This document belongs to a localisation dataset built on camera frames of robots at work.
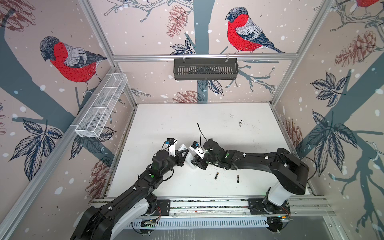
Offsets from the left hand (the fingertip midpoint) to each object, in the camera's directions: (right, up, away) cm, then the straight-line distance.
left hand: (187, 151), depth 78 cm
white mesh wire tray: (-46, +25, +1) cm, 53 cm away
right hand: (+3, -6, +5) cm, 9 cm away
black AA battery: (+29, -17, +5) cm, 34 cm away
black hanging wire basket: (+2, +53, +29) cm, 61 cm away
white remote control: (+1, -4, +3) cm, 5 cm away
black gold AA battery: (+16, -15, +5) cm, 23 cm away
